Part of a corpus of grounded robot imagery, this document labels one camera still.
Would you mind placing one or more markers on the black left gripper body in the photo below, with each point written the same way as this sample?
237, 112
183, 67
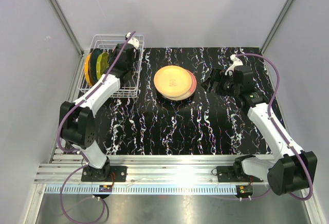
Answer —
113, 57

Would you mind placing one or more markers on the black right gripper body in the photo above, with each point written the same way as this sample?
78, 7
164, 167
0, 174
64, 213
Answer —
225, 85

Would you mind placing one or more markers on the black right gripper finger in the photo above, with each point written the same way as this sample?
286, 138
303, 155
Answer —
216, 74
209, 84

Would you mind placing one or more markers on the cream pink plate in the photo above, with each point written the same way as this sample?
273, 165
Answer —
194, 82

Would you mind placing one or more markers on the green polka dot plate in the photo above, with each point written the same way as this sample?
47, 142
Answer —
101, 64

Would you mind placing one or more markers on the beige bear print plate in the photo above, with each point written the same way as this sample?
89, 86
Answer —
178, 98

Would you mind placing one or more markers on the teal glazed plate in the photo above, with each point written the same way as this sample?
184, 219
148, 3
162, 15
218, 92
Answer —
92, 65

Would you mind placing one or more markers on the orange polka dot plate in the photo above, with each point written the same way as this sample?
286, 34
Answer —
86, 71

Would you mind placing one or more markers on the yellow cream plate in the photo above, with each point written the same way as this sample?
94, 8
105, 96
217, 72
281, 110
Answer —
172, 81

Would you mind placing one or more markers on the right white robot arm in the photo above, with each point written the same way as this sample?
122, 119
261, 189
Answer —
292, 168

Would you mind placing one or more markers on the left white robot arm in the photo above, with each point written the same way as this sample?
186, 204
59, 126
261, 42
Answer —
107, 72

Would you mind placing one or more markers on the right small circuit board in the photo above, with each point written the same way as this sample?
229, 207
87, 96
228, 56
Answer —
244, 191

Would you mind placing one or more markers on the small circuit board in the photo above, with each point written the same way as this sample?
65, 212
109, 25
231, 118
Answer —
244, 191
105, 188

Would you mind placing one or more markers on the left small circuit board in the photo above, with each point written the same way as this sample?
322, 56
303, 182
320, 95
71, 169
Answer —
105, 188

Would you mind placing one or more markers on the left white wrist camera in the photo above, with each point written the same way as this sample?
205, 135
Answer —
133, 41

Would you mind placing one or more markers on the white wire dish rack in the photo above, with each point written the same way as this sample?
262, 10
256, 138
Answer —
107, 42

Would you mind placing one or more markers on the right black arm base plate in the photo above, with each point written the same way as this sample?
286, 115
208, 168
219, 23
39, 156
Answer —
227, 174

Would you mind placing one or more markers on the aluminium frame post left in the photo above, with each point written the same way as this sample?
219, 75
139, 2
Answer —
66, 26

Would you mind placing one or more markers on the aluminium frame post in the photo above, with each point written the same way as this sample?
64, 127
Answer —
280, 18
66, 26

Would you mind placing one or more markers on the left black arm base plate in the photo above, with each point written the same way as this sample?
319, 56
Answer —
107, 174

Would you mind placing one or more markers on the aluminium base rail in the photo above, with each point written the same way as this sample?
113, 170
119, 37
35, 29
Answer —
141, 169

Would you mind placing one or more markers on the aluminium frame post right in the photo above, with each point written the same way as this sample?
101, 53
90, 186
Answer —
280, 18

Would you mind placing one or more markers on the white slotted cable duct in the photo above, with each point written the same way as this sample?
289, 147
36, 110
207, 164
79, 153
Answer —
143, 189

